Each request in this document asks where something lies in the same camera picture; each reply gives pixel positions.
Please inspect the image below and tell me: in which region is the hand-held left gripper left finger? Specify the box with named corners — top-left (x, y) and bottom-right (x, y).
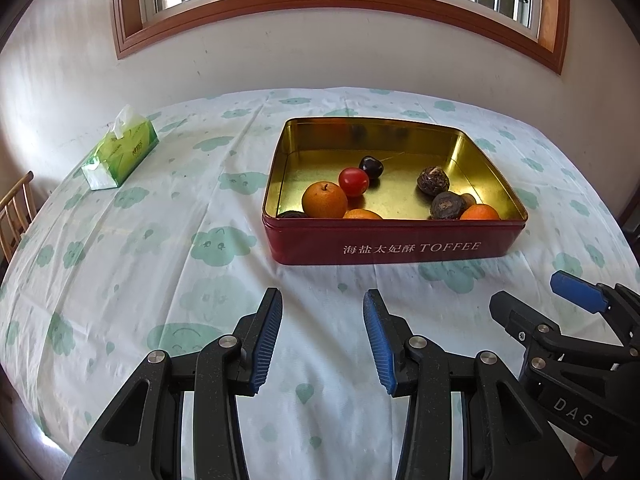
top-left (62, 287), bottom-right (284, 480)

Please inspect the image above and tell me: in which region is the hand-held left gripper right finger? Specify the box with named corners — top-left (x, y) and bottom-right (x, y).
top-left (363, 289), bottom-right (583, 480)

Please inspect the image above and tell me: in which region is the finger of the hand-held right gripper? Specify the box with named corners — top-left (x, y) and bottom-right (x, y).
top-left (489, 290), bottom-right (640, 376)
top-left (550, 270), bottom-right (640, 346)

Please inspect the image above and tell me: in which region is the red and gold tin box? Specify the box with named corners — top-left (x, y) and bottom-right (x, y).
top-left (261, 117), bottom-right (529, 266)

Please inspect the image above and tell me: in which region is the large scarred orange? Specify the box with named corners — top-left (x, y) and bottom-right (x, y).
top-left (459, 203), bottom-right (501, 221)

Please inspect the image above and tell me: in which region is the large dark water chestnut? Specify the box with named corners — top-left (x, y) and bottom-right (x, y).
top-left (430, 191), bottom-right (468, 221)

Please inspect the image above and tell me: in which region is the small mandarin with stem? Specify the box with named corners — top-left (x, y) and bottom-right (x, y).
top-left (301, 181), bottom-right (349, 219)

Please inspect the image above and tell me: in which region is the small red cherry tomato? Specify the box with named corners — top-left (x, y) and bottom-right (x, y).
top-left (338, 167), bottom-right (371, 198)

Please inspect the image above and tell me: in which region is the dark cherry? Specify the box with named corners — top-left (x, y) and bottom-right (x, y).
top-left (358, 155), bottom-right (385, 181)

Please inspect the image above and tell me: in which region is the dark wooden chair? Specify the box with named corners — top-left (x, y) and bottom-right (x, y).
top-left (620, 205), bottom-right (640, 241)

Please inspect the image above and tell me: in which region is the white cloud-print tablecloth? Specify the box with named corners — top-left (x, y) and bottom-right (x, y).
top-left (0, 87), bottom-right (633, 480)

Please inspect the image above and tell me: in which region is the green tissue box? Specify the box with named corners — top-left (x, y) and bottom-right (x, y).
top-left (81, 104), bottom-right (159, 191)

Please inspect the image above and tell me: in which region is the light wooden chair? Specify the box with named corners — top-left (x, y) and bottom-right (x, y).
top-left (0, 171), bottom-right (36, 261)

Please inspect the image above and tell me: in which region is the wooden window frame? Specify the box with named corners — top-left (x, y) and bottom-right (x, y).
top-left (110, 0), bottom-right (571, 77)

